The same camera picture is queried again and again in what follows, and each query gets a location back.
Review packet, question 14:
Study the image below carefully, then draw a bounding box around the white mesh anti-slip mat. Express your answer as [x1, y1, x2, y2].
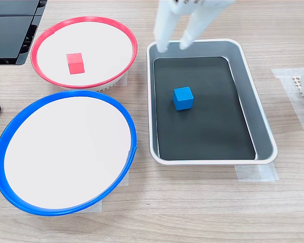
[292, 75, 304, 119]

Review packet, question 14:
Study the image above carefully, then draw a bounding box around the silver metal tray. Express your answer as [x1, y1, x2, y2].
[146, 38, 279, 166]

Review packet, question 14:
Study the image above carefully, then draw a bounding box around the red cube block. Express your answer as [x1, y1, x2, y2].
[66, 52, 85, 75]

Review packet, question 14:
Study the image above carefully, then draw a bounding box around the red rimmed round dish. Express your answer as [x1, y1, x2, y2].
[30, 16, 138, 92]

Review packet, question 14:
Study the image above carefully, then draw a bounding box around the blue cube block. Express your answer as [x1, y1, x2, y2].
[172, 86, 195, 111]

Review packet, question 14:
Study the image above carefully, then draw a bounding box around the blue rimmed round dish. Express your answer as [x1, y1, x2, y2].
[0, 90, 138, 217]

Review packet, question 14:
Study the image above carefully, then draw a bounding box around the black electronic device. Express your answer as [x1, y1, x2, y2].
[0, 0, 48, 66]

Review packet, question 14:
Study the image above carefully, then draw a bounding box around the black tray liner mat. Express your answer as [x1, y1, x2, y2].
[153, 56, 256, 161]

